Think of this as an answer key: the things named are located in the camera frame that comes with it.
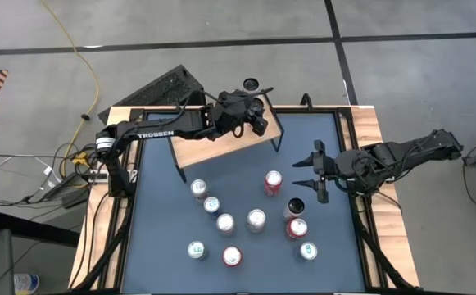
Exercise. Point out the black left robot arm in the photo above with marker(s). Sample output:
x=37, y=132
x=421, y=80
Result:
x=160, y=127

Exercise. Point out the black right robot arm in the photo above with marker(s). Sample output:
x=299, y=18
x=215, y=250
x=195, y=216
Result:
x=405, y=153

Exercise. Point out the blue silver Red Bull can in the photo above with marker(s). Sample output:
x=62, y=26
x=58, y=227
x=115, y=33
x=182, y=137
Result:
x=308, y=250
x=211, y=205
x=196, y=250

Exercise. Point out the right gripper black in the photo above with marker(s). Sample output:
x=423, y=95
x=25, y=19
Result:
x=329, y=170

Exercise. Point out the black floor rail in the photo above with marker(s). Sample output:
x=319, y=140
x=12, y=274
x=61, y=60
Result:
x=37, y=231

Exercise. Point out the silver Diet Coke can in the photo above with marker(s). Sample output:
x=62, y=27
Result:
x=198, y=188
x=256, y=219
x=225, y=223

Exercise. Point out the blue-grey table mat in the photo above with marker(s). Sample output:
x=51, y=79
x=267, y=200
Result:
x=262, y=278

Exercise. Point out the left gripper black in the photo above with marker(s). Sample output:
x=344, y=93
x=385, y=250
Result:
x=229, y=112

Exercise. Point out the white blue floor container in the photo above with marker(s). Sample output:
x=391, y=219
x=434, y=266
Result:
x=26, y=282

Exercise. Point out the red Fanta strawberry can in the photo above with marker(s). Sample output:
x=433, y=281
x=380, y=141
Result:
x=232, y=256
x=297, y=228
x=273, y=182

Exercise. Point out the wooden shelf black metal legs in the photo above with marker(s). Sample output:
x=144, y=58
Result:
x=205, y=149

